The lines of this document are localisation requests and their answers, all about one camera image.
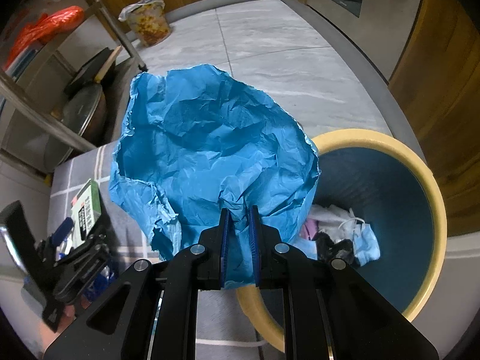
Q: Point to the metal storage rack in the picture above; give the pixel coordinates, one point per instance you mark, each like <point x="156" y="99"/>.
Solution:
<point x="44" y="78"/>

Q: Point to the orange plastic bag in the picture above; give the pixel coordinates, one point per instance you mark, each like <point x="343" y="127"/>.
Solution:
<point x="45" y="29"/>

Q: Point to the person left hand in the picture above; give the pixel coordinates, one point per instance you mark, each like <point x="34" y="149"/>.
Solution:
<point x="48" y="336"/>

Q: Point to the yellow rimmed blue trash bin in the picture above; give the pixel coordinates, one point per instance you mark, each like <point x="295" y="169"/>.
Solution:
<point x="330" y="309"/>

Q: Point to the grey checked floor mat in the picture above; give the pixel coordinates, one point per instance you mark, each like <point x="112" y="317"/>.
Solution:
<point x="223" y="331"/>

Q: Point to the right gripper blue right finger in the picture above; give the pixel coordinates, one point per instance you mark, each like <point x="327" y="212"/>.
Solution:
<point x="254" y="225"/>

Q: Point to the blue face mask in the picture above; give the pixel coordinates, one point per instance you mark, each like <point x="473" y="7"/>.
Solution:
<point x="365" y="244"/>

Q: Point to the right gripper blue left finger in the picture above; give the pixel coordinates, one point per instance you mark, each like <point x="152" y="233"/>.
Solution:
<point x="224" y="226"/>

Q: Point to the green white medicine box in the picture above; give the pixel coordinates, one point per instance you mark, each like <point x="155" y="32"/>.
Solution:
<point x="85" y="211"/>

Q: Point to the stainless steel oven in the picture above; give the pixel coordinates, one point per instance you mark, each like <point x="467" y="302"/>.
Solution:
<point x="380" y="28"/>

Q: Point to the steel pot lid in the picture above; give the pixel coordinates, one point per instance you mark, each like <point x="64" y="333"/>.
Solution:
<point x="85" y="115"/>

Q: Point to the blue paper sheet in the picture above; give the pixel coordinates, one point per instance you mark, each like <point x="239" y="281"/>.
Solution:
<point x="194" y="142"/>

